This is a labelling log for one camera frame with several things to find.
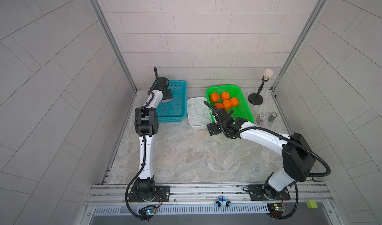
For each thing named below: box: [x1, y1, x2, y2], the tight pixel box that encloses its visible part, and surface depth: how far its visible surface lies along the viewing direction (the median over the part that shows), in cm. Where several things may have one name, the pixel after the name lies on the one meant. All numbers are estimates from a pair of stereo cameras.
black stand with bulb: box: [247, 68, 274, 106], surface depth 110 cm
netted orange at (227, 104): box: [222, 99, 232, 111], surface depth 104 cm
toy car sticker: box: [214, 195, 233, 208], surface depth 69 cm
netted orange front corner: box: [229, 97, 239, 108], surface depth 104 cm
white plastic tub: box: [186, 96, 212, 130], surface depth 96 cm
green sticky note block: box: [305, 200, 319, 209], surface depth 68 cm
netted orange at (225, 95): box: [221, 91, 230, 101], surface depth 107 cm
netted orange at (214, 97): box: [209, 92, 220, 103], surface depth 107 cm
